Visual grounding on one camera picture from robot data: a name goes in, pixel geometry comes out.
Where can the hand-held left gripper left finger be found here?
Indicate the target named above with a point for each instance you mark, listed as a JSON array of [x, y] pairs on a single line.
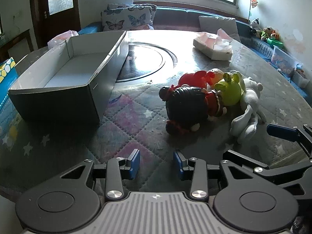
[[134, 163]]

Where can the red plush toy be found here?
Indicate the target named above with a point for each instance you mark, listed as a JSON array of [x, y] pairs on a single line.
[[192, 79]]

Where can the white tissue box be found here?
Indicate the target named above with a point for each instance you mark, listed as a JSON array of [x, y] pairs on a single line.
[[212, 48]]

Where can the blue quilted blanket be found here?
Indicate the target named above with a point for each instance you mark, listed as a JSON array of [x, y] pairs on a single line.
[[263, 47]]

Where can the orange plush toy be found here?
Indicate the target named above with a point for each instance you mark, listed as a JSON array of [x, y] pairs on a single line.
[[275, 35]]

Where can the clear plastic storage container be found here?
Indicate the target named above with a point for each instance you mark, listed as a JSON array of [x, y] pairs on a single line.
[[282, 59]]

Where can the pink plastic bag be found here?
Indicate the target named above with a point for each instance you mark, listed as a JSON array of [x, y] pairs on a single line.
[[61, 37]]

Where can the butterfly print pillow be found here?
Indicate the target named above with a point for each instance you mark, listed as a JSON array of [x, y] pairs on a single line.
[[124, 19], [136, 6]]

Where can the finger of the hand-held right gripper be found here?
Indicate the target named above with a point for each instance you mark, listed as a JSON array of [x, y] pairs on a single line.
[[243, 159], [280, 130]]

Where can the white rabbit plush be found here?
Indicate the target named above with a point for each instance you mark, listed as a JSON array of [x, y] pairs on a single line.
[[248, 121]]

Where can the grey cardboard box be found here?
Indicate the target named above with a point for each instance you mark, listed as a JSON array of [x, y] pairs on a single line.
[[73, 73]]

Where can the small clear plastic bin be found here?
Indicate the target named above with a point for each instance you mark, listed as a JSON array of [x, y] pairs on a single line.
[[301, 76]]

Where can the green shirted plush toy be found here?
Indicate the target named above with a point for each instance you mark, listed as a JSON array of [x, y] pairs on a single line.
[[265, 34]]

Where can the dark wooden door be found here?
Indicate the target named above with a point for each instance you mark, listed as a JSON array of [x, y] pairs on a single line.
[[41, 9]]

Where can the blue polka dot box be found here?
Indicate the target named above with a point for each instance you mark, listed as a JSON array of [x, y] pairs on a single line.
[[7, 73]]

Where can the tan peanut plush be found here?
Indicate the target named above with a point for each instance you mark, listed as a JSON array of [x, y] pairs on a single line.
[[215, 74]]

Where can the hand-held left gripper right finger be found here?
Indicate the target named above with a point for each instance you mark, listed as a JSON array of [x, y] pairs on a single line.
[[178, 164]]

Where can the round black cooktop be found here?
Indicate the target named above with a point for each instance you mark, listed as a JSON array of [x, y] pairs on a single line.
[[143, 61]]

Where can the black and white cow plush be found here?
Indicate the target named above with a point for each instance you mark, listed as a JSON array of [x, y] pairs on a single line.
[[255, 25]]

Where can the colourful pinwheel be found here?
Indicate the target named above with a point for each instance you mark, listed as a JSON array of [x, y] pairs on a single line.
[[254, 2]]

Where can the dark wooden cabinet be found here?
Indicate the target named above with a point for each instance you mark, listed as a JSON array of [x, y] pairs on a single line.
[[20, 43]]

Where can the black-haired doll plush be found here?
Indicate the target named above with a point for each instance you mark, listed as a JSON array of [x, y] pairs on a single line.
[[187, 102]]

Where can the teal bench sofa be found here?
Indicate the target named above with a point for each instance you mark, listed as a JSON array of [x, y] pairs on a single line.
[[175, 15]]

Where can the plain white pillow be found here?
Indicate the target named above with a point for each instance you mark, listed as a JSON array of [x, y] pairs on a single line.
[[217, 24]]

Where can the grey star quilted table cover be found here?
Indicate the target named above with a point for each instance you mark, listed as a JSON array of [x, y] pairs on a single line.
[[136, 112]]

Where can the green plastic bowl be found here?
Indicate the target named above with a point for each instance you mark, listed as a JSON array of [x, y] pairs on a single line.
[[276, 43]]

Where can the green frog plush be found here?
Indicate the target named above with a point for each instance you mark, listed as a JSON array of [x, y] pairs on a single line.
[[229, 90]]

